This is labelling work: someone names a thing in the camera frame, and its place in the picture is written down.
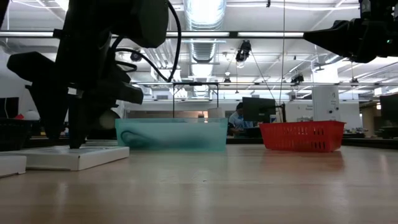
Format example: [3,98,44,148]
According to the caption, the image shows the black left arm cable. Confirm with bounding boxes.
[110,0,183,83]

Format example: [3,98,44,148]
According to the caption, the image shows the black computer monitor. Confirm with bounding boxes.
[242,96,277,123]
[379,93,398,124]

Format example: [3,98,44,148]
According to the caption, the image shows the teal translucent plastic bin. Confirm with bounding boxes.
[114,117,229,153]

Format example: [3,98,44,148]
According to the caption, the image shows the red plastic mesh basket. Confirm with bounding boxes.
[259,120,346,153]

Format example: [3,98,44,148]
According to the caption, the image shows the person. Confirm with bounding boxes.
[228,101,254,137]

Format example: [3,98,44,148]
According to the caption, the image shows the silver ventilation duct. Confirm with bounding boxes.
[182,0,228,65]

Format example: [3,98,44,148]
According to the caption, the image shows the black wall screen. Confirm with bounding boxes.
[0,96,19,119]

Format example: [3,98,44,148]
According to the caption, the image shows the black USB cable blue plug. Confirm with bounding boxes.
[120,129,175,150]

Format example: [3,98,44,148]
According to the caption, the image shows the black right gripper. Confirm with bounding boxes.
[303,0,398,64]

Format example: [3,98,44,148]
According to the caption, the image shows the black plastic mesh basket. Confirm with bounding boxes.
[0,118,32,152]

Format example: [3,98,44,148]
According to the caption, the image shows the black metal stand frame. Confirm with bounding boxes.
[172,81,220,119]

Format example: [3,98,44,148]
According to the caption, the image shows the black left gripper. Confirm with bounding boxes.
[6,30,144,150]

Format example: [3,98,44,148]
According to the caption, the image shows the white product box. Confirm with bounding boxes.
[0,155,27,179]
[1,145,131,172]

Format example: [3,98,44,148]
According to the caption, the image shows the black ceiling spotlight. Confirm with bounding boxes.
[290,73,305,85]
[129,49,143,63]
[234,39,252,63]

